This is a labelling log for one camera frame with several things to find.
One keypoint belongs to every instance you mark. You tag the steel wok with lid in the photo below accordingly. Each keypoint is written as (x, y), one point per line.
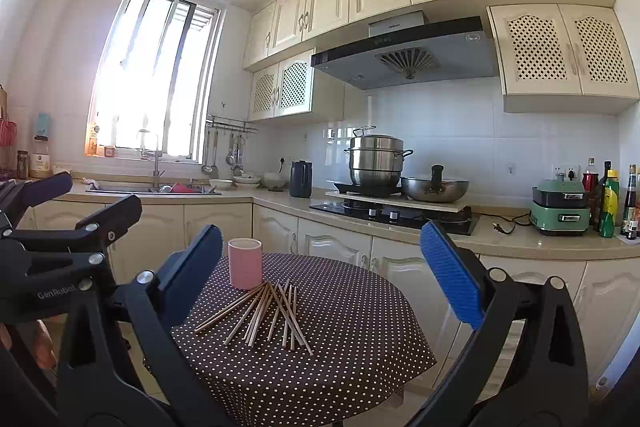
(434, 187)

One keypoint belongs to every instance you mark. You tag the steel sink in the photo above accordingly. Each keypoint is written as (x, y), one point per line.
(148, 188)

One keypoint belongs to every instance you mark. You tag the person left hand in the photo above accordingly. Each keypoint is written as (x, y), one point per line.
(41, 345)

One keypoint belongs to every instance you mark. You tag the grey range hood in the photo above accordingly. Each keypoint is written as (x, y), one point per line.
(439, 51)

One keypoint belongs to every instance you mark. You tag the brown polka dot tablecloth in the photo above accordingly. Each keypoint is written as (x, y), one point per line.
(366, 340)

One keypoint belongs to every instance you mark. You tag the green electric cooker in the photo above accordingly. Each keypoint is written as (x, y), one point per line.
(559, 208)

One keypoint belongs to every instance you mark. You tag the clear jar blue lid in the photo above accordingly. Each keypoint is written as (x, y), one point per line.
(39, 153)

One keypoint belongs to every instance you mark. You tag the black induction cooker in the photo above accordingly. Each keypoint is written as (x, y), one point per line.
(378, 191)

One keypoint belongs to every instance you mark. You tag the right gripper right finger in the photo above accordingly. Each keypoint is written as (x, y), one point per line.
(547, 381)

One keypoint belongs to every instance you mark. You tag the steel steamer pot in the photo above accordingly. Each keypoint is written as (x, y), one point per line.
(375, 160)

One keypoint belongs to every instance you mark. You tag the stack of white bowls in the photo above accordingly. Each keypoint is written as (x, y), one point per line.
(247, 179)

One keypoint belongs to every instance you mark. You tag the utensil wall rack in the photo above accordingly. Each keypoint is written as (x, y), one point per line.
(239, 131)

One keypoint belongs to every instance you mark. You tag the steel faucet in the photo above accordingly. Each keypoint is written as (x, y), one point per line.
(156, 166)

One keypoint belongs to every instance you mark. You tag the dark blue kettle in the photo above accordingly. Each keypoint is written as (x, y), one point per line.
(301, 179)

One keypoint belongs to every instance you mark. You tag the green yellow bottle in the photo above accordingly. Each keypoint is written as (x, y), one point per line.
(608, 213)

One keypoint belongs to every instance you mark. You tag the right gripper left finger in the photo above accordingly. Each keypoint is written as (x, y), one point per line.
(97, 383)

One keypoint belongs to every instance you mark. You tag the window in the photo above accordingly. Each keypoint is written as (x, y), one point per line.
(151, 90)

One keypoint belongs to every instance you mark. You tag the upper cream cabinets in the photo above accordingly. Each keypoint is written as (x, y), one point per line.
(552, 55)

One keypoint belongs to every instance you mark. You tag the black gas stove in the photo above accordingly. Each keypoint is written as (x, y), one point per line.
(462, 222)

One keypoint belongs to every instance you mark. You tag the pink cup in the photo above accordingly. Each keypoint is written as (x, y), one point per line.
(245, 263)

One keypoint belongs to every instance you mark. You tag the red bottle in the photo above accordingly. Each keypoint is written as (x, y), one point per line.
(590, 181)

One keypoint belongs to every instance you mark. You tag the lower cream cabinets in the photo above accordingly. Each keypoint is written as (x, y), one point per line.
(602, 275)

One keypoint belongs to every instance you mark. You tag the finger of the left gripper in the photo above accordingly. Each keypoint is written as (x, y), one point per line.
(95, 221)
(17, 196)

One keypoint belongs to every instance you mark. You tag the dark sauce bottle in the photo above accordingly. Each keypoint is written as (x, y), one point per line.
(630, 204)

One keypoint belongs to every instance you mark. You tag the cream cabinets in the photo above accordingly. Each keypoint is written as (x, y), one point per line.
(552, 55)
(602, 275)

